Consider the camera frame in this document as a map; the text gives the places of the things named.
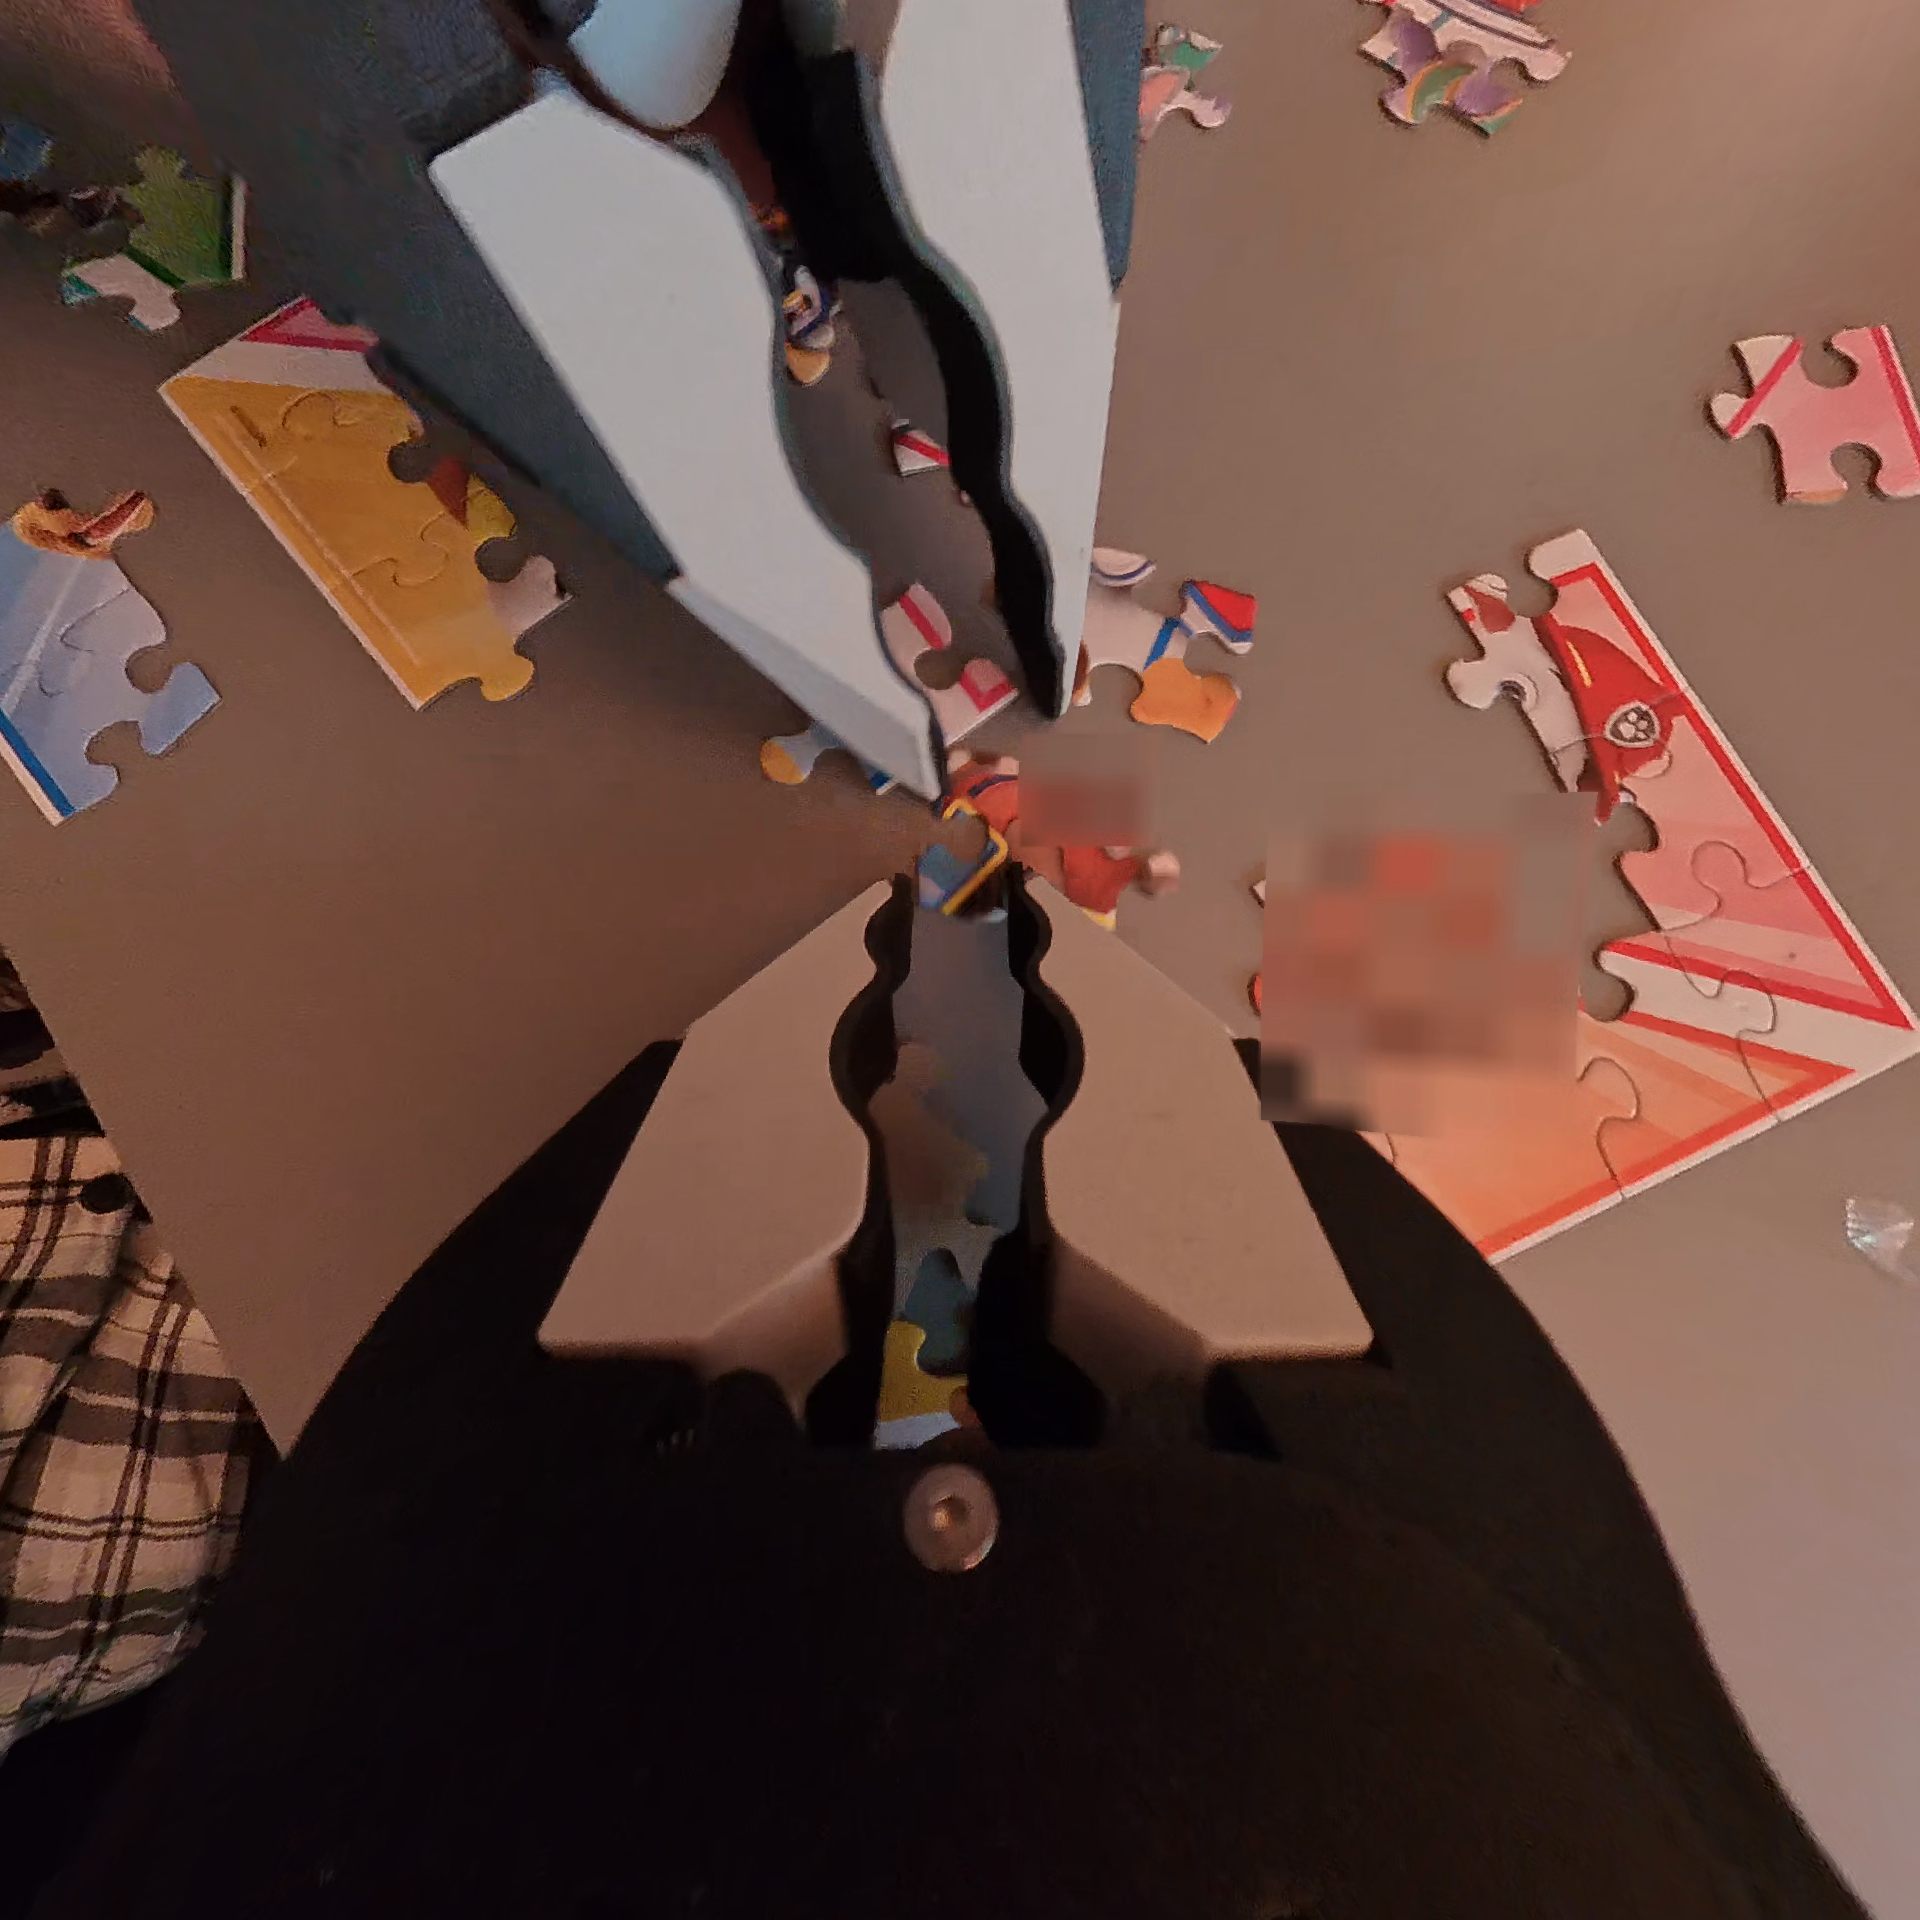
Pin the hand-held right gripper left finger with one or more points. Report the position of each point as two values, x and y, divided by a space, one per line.
704 1202

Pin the red fire dog puzzle section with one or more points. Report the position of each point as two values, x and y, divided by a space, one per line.
1725 901

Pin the pink striped puzzle piece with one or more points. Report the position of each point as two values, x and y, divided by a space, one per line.
1831 419

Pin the green white puzzle piece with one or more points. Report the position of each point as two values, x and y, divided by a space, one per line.
173 225

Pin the blue puzzle piece with dog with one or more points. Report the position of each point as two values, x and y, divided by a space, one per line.
22 150

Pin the white puzzle piece orange knob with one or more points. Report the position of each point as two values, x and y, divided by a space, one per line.
1170 660

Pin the clear plastic scrap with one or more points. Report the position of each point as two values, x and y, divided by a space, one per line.
1887 1239

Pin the blue sky puzzle section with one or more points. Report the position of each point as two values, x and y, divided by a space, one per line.
75 675

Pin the green purple joined puzzle pieces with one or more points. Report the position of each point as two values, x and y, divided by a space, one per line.
1178 83

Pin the yellow puzzle piece pale knob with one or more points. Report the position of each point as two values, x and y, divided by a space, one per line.
466 645

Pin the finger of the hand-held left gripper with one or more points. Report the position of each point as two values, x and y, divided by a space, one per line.
630 376
1005 179

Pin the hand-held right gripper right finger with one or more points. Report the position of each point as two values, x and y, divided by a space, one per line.
1187 1202

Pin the blue white red-striped puzzle piece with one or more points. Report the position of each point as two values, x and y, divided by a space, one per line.
962 668

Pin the brown cardboard puzzle piece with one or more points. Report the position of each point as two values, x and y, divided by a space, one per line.
930 1154

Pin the rainbow puzzle piece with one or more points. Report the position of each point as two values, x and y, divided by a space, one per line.
1465 61

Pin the plaid clothing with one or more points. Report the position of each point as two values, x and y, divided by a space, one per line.
104 1426

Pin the yellow pink corner puzzle piece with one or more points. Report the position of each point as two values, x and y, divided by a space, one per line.
285 405

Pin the grey desk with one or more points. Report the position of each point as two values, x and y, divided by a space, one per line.
1351 376

